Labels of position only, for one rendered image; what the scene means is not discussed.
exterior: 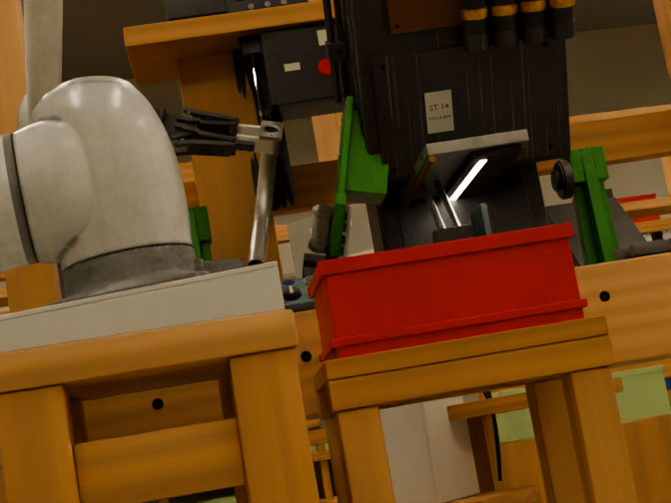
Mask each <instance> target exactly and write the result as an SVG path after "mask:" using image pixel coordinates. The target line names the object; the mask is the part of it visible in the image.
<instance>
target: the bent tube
mask: <svg viewBox="0 0 671 503"><path fill-rule="evenodd" d="M283 126H284V123H283V122H273V121H264V120H261V127H260V134H259V139H260V140H268V141H276V150H275V153H274V154H273V155H271V154H262V153H261V157H260V168H259V178H258V187H257V197H256V206H255V214H254V222H253V229H252V237H251V244H250V252H249V259H248V266H251V265H256V264H261V263H266V259H267V250H268V241H269V232H270V223H271V214H272V204H273V195H274V185H275V176H276V166H277V156H278V147H279V142H281V141H282V135H283Z"/></svg>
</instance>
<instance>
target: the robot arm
mask: <svg viewBox="0 0 671 503"><path fill-rule="evenodd" d="M24 28H25V57H26V85H27V94H26V95H25V96H24V98H23V99H22V101H21V104H20V107H19V111H18V117H17V125H18V130H19V131H17V132H15V133H13V134H6V135H0V272H3V271H7V270H11V269H14V268H17V267H21V266H24V265H29V264H33V263H38V262H41V263H60V264H61V267H62V272H63V278H64V288H65V296H66V298H63V299H60V300H57V301H54V302H51V303H49V304H48V305H47V306H49V305H54V304H59V303H64V302H69V301H74V300H79V299H84V298H89V297H94V296H99V295H104V294H109V293H115V292H120V291H125V290H130V289H135V288H140V287H145V286H150V285H155V284H160V283H165V282H170V281H175V280H180V279H185V278H190V277H195V276H200V275H205V274H210V273H215V272H221V271H226V270H231V269H236V268H241V267H245V265H244V262H243V261H242V260H243V259H242V258H235V259H220V260H205V261H203V259H202V258H196V254H195V251H194V247H193V241H192V236H191V226H190V216H189V210H188V204H187V198H186V193H185V188H184V184H183V179H182V175H181V171H180V167H179V163H178V160H177V157H176V156H185V155H197V156H215V157H230V156H231V154H232V156H234V155H235V154H236V150H237V151H246V152H254V153H262V154H271V155H273V154H274V153H275V150H276V141H268V140H260V139H259V134H260V127H261V126H254V125H244V124H240V119H239V118H237V117H235V116H229V115H223V114H217V113H211V112H205V111H198V110H195V109H192V108H189V107H184V108H183V113H182V114H180V115H179V114H173V115H168V114H167V113H166V109H165V108H163V107H154V106H151V104H150V103H149V101H148V100H147V99H146V98H145V97H144V96H143V95H142V94H141V93H140V92H139V91H138V90H137V89H136V88H135V87H134V86H133V85H132V84H131V83H129V82H128V81H126V80H124V79H121V78H117V77H110V76H89V77H82V78H77V79H73V80H70V81H67V82H65V83H63V84H62V35H63V0H24ZM231 136H232V137H231ZM174 149H175V150H174Z"/></svg>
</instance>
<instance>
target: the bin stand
mask: <svg viewBox="0 0 671 503"><path fill-rule="evenodd" d="M608 333H609V330H608V326H607V321H606V317H605V315H598V316H592V317H586V318H580V319H574V320H568V321H562V322H556V323H550V324H544V325H538V326H532V327H526V328H520V329H513V330H508V331H502V332H496V333H490V334H484V335H478V336H472V337H466V338H460V339H454V340H448V341H442V342H436V343H430V344H423V345H417V346H411V347H405V348H399V349H393V350H387V351H381V352H375V353H369V354H363V355H357V356H351V357H345V358H339V359H332V360H327V361H325V362H324V364H323V365H322V366H321V367H320V369H319V370H318V371H317V373H316V374H315V375H314V385H315V392H316V394H317V395H316V398H317V404H318V410H319V416H320V419H324V420H325V427H326V433H327V439H328V445H329V451H330V457H331V463H332V469H333V475H334V481H335V492H336V498H337V503H395V500H394V494H393V488H392V482H391V477H390V471H389V465H388V459H387V454H386V448H385V442H384V436H383V431H382V425H381V419H380V413H379V410H380V409H386V408H392V407H398V406H404V405H410V404H416V403H420V402H426V401H432V400H438V399H444V398H450V397H456V396H462V395H468V394H474V393H480V392H485V391H491V390H497V389H503V388H509V387H515V386H521V385H525V390H526V395H527V401H528V406H529V411H530V416H531V421H532V427H533V432H534V437H535V442H536V447H537V453H538V458H539V463H540V468H541V473H542V479H543V484H544V489H545V494H546V500H547V503H638V501H637V497H636V492H635V487H634V482H633V477H632V472H631V467H630V462H629V457H628V452H627V447H626V442H625V437H624V433H623V428H622V423H621V418H620V413H619V408H618V403H617V398H616V393H615V388H614V383H613V378H612V373H611V369H610V367H609V366H610V365H613V364H615V360H614V355H613V350H612V345H611V340H610V336H609V335H607V334H608Z"/></svg>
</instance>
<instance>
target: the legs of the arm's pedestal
mask: <svg viewBox="0 0 671 503"><path fill-rule="evenodd" d="M226 368H227V374H225V375H222V376H221V377H220V379H219V381H218V384H219V390H220V397H221V403H222V410H223V416H224V419H223V420H217V421H211V422H205V423H199V424H193V425H187V426H181V427H175V428H169V429H163V430H157V431H151V432H145V433H139V434H133V435H127V436H121V437H115V438H109V439H103V440H97V441H91V442H89V438H88V431H87V423H86V416H85V409H84V403H83V402H82V401H81V400H80V399H77V398H75V399H70V398H69V391H68V390H67V388H65V387H64V386H63V385H61V384H57V385H51V386H44V387H38V388H32V389H25V390H19V391H13V392H6V393H0V453H1V461H2V469H3V476H4V484H5V492H6V500H7V503H144V502H150V501H155V500H161V499H167V498H173V497H178V496H184V495H190V494H196V493H201V492H207V491H213V490H219V489H224V488H230V487H235V494H236V500H237V503H320V499H319V493H318V487H317V481H316V475H315V470H314V464H313V458H312V452H311V445H310V439H309V433H308V427H307V421H306V415H305V409H304V403H303V397H302V391H301V385H300V379H299V373H298V366H297V360H296V354H295V351H294V349H293V348H285V349H278V350H272V351H266V352H259V353H253V354H247V355H240V356H234V357H231V358H230V359H229V361H228V363H227V366H226Z"/></svg>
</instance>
